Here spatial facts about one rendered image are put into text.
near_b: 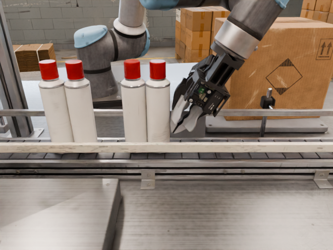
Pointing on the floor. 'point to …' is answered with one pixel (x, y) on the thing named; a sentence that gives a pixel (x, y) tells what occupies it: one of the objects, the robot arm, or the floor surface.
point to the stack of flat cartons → (32, 55)
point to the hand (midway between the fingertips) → (175, 126)
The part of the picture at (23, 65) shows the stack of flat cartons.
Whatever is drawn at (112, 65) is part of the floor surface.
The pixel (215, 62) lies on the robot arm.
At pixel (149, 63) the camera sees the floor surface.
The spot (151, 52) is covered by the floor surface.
